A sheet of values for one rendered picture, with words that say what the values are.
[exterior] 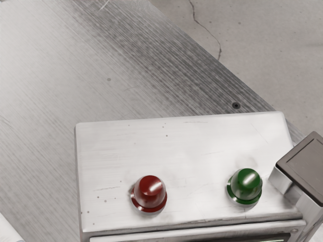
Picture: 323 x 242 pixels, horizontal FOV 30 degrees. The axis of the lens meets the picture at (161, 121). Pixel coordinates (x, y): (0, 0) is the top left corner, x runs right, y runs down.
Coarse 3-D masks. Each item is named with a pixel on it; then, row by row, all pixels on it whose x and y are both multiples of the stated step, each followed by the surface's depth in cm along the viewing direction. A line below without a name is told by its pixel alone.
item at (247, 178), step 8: (248, 168) 43; (232, 176) 44; (240, 176) 42; (248, 176) 42; (256, 176) 43; (232, 184) 43; (240, 184) 42; (248, 184) 42; (256, 184) 42; (232, 192) 43; (240, 192) 42; (248, 192) 42; (256, 192) 42; (232, 200) 43; (240, 200) 43; (248, 200) 43; (256, 200) 43
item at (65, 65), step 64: (64, 0) 142; (128, 0) 144; (0, 64) 130; (64, 64) 132; (128, 64) 133; (192, 64) 135; (0, 128) 121; (64, 128) 122; (0, 192) 113; (64, 192) 114
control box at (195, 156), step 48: (96, 144) 45; (144, 144) 46; (192, 144) 46; (240, 144) 47; (288, 144) 47; (96, 192) 43; (192, 192) 44; (288, 192) 45; (96, 240) 42; (144, 240) 42; (192, 240) 43; (288, 240) 46
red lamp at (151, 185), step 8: (144, 176) 42; (152, 176) 42; (136, 184) 42; (144, 184) 41; (152, 184) 41; (160, 184) 42; (136, 192) 42; (144, 192) 41; (152, 192) 41; (160, 192) 41; (136, 200) 42; (144, 200) 41; (152, 200) 41; (160, 200) 42; (136, 208) 42; (144, 208) 42; (152, 208) 42; (160, 208) 42
